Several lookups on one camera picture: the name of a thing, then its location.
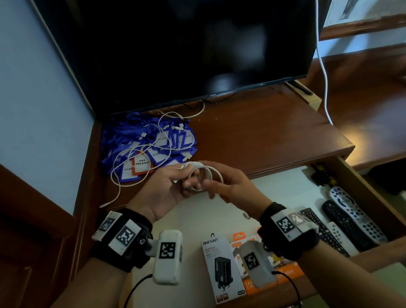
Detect person's right hand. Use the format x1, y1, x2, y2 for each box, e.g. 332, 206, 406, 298
198, 155, 274, 226

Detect person's left hand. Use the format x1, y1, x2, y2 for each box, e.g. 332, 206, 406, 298
123, 161, 204, 226

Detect white charging cable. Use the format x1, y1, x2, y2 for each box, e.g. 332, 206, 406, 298
177, 158, 225, 194

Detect tangle of white cables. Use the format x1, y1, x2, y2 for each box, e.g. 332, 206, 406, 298
92, 109, 202, 208

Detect wooden drawer with white bottom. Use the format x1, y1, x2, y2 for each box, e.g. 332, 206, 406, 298
105, 150, 406, 308

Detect pile of blue ID lanyards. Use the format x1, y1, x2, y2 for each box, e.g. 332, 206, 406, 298
96, 107, 200, 186

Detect black plug adapter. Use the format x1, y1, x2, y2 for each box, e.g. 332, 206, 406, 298
310, 171, 331, 189

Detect white charger box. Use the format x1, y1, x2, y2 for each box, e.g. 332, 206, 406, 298
200, 231, 248, 306

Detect small yellow flashlight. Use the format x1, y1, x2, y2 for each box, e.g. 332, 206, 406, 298
316, 163, 338, 189

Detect slim black remote control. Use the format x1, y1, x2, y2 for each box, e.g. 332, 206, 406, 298
298, 204, 351, 261

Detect orange charger box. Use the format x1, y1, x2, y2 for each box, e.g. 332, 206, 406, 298
255, 223, 305, 282
229, 229, 283, 296

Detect wide black remote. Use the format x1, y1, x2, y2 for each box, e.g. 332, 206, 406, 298
321, 196, 377, 255

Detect small white remote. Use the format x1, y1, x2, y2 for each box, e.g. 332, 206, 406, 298
326, 219, 360, 259

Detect large white remote control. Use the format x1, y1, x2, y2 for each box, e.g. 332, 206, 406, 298
328, 182, 389, 249

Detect person's left forearm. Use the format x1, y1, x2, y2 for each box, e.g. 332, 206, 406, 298
17, 254, 132, 308

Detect person's right forearm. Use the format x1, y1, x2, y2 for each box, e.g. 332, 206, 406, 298
296, 235, 406, 308

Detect black left wristband with markers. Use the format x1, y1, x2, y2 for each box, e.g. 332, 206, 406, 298
86, 205, 157, 277

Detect black wristband with markers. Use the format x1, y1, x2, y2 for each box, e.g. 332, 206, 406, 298
86, 205, 157, 277
255, 199, 323, 265

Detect black right wristband with markers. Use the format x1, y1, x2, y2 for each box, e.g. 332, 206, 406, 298
255, 199, 323, 265

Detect black television stand leg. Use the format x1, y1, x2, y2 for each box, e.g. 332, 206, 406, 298
287, 78, 314, 98

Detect black television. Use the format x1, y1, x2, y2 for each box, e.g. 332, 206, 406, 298
28, 0, 353, 123

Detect brown wooden side cabinet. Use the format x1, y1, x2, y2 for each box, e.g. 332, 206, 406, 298
300, 42, 406, 175

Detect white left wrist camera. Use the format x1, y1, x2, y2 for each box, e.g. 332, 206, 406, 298
144, 228, 187, 289

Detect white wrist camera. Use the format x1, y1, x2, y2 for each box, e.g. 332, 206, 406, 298
237, 238, 279, 291
144, 228, 187, 289

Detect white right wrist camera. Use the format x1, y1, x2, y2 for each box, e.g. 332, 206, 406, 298
237, 238, 279, 291

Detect thin beige cable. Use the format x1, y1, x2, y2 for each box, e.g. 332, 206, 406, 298
158, 100, 207, 122

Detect black left camera cable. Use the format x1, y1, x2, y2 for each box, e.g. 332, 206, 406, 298
116, 274, 157, 308

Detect black camera cable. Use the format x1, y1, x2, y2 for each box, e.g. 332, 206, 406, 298
271, 268, 303, 308
116, 274, 157, 308

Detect black right camera cable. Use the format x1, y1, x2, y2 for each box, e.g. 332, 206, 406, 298
271, 268, 303, 308

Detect thick white power cable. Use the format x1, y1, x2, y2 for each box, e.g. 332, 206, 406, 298
311, 0, 334, 127

